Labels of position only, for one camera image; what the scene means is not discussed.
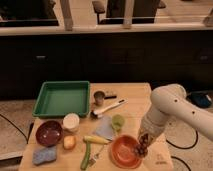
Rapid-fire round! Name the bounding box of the black floor cable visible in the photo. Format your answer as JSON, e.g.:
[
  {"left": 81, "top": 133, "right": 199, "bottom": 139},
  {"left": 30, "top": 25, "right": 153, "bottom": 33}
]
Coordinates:
[
  {"left": 165, "top": 128, "right": 200, "bottom": 171},
  {"left": 0, "top": 113, "right": 30, "bottom": 143}
]

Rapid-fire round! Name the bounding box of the dark maroon bowl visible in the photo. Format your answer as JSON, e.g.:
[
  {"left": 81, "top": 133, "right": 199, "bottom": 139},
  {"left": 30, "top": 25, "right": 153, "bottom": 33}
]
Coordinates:
[{"left": 36, "top": 120, "right": 63, "bottom": 147}]

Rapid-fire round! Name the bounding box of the green cucumber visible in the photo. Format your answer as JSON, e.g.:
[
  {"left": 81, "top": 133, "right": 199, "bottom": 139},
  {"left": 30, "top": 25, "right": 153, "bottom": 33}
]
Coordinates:
[{"left": 80, "top": 141, "right": 91, "bottom": 171}]

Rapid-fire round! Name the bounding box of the black floor cable left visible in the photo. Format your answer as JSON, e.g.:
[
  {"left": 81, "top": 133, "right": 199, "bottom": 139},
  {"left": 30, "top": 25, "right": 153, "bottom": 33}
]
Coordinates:
[{"left": 0, "top": 113, "right": 30, "bottom": 143}]

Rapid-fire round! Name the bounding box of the blue sponge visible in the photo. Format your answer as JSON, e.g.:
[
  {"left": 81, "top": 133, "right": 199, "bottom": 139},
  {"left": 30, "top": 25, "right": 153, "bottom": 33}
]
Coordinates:
[{"left": 32, "top": 146, "right": 57, "bottom": 165}]

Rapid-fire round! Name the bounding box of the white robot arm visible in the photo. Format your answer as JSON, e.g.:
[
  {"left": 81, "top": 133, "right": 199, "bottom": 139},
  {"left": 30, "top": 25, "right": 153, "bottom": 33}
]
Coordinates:
[{"left": 138, "top": 84, "right": 213, "bottom": 145}]

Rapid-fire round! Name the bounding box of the dark blue floor object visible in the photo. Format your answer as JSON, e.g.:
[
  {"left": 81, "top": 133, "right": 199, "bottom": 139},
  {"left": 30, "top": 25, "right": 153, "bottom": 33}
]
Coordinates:
[{"left": 189, "top": 93, "right": 212, "bottom": 108}]

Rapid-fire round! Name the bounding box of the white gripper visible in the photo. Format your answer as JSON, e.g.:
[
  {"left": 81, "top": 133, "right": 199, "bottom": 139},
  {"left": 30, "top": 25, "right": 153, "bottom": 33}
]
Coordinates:
[{"left": 138, "top": 108, "right": 166, "bottom": 145}]

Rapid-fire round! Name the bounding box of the black floor cable right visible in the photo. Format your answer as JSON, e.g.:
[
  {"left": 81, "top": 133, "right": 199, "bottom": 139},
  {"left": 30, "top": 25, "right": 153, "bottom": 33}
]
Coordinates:
[{"left": 165, "top": 128, "right": 200, "bottom": 171}]

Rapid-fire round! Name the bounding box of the green plastic tray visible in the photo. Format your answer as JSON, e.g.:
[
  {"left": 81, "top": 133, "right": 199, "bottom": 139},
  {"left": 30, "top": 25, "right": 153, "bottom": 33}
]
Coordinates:
[{"left": 33, "top": 81, "right": 90, "bottom": 118}]

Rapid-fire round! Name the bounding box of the yellow orange fruit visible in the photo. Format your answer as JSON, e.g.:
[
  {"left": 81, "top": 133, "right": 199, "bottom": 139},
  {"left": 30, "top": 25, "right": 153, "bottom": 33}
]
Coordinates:
[{"left": 63, "top": 136, "right": 76, "bottom": 150}]

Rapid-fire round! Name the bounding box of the light green cup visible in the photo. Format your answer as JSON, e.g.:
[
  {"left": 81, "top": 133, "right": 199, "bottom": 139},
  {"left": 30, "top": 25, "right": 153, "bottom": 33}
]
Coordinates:
[{"left": 111, "top": 115, "right": 125, "bottom": 131}]

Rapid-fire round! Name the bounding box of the red orange bowl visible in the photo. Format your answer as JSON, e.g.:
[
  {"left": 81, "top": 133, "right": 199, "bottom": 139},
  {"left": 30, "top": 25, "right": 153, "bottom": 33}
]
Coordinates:
[{"left": 109, "top": 135, "right": 142, "bottom": 169}]

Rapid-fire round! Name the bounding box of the dark grape bunch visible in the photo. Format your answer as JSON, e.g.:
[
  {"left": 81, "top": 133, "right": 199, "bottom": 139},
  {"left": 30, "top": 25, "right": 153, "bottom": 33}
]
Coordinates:
[{"left": 135, "top": 134, "right": 148, "bottom": 157}]

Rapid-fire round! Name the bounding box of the metal measuring cup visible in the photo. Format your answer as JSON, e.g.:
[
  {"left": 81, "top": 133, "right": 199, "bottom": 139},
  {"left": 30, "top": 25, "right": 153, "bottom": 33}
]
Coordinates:
[{"left": 93, "top": 91, "right": 117, "bottom": 106}]

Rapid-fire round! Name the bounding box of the grey blue cloth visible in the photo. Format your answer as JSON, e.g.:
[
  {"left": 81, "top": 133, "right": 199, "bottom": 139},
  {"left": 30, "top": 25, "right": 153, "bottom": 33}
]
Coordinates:
[{"left": 94, "top": 116, "right": 114, "bottom": 140}]

